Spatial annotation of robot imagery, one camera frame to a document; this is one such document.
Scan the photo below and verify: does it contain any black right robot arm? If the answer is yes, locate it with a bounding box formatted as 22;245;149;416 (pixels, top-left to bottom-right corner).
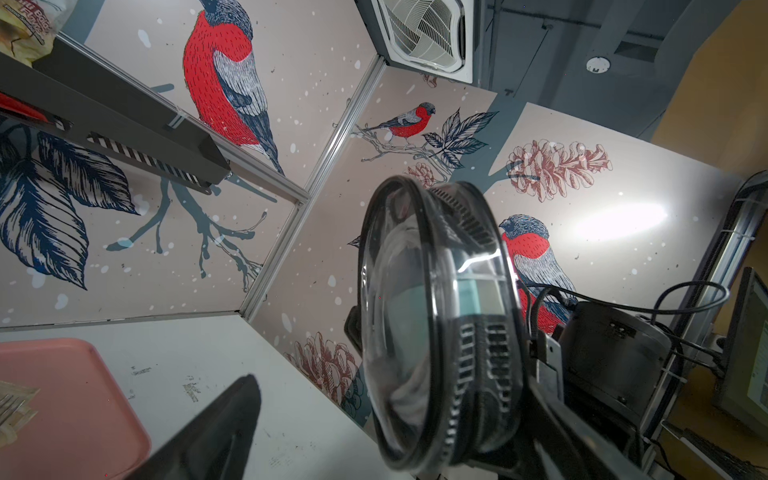
525;281;730;463

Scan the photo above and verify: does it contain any teal wall charger middle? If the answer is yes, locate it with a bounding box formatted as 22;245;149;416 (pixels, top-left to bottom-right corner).
382;279;504;373

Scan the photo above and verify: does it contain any ceiling air vent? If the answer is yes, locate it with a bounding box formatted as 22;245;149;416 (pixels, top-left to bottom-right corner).
355;0;487;87

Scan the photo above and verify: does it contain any pink plastic tray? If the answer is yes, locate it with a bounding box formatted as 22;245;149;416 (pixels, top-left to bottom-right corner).
1;338;151;479

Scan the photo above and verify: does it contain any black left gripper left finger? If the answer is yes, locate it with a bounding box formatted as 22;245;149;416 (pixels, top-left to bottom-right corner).
128;374;262;480

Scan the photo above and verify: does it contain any black cable with charger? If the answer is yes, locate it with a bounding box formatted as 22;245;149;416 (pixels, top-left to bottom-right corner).
357;175;530;475

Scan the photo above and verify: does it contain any computer monitor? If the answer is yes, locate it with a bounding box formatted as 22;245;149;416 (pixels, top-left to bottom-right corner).
713;267;767;440

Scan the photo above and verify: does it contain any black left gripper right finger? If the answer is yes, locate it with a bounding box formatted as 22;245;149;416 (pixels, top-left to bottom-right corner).
467;377;648;479

